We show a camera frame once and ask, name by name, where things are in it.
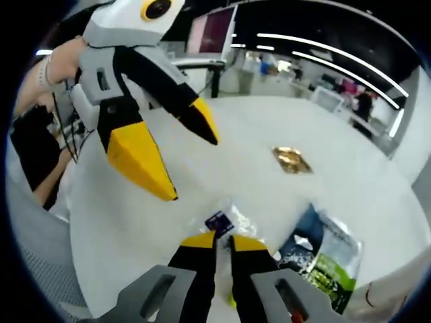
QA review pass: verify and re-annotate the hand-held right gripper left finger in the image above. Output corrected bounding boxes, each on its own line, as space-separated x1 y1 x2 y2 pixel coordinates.
114 230 219 323

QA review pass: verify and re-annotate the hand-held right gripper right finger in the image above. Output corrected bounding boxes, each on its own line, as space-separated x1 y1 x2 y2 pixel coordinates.
230 234 343 323

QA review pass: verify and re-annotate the clear skincare sachet blue square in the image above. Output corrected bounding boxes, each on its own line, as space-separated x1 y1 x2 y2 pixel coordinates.
187 196 260 246

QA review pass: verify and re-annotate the blue green skincare packet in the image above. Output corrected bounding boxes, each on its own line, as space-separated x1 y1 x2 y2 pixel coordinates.
274 203 366 316

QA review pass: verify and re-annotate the gold foil skincare sachet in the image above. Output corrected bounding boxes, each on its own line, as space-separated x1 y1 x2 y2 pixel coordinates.
271 145 314 176

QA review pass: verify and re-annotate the person's left hand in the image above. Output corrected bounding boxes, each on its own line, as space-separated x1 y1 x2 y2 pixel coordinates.
49 35 90 85

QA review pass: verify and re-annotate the monitor with maroon screen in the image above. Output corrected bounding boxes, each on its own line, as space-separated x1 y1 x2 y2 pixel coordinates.
187 5 238 63

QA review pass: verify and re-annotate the person's bare leg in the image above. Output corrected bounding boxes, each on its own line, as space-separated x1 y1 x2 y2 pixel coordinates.
33 147 67 212

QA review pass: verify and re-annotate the white ceiling light strip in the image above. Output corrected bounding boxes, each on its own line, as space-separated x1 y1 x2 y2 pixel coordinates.
257 32 411 98
292 50 404 110

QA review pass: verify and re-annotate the white office chair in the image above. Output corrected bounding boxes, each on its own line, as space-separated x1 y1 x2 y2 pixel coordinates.
309 85 344 114

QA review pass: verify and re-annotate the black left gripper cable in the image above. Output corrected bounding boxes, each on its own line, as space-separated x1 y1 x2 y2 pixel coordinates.
50 90 80 164

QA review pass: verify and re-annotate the white wrist strap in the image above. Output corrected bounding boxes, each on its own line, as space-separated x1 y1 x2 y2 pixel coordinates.
36 53 55 87

